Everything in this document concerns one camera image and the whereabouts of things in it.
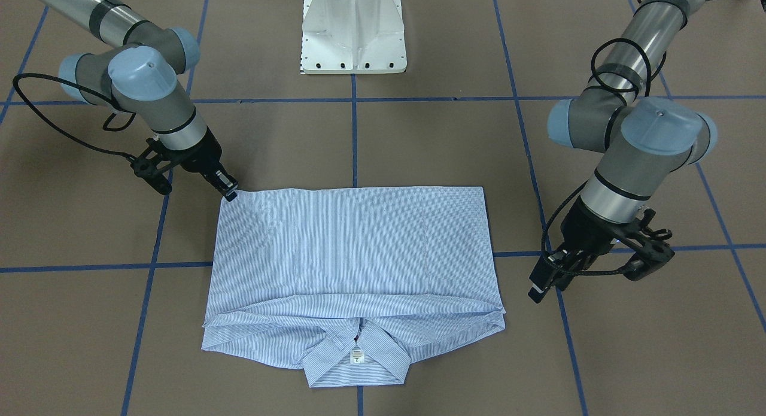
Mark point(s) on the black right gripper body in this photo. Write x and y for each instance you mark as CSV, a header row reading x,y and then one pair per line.
x,y
202,158

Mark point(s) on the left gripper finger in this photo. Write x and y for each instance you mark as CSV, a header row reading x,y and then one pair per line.
x,y
537,294

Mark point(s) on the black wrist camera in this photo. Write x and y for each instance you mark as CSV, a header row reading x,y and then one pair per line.
x,y
650,246
151,166

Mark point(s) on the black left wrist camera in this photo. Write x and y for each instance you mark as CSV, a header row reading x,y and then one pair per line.
x,y
650,246

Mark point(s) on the white camera pillar with base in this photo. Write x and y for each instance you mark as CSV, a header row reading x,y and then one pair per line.
x,y
343,37

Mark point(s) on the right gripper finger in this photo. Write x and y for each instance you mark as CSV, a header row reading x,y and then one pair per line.
x,y
230,192

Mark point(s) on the light blue striped shirt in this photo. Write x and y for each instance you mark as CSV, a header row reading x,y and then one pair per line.
x,y
352,286

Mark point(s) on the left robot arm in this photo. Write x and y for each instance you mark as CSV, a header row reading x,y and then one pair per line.
x,y
642,140

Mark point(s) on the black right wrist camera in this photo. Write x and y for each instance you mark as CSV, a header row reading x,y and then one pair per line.
x,y
151,166

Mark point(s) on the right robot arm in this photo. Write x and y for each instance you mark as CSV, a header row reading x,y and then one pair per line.
x,y
139,77

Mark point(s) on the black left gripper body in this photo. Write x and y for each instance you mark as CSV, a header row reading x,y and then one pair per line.
x,y
583,226

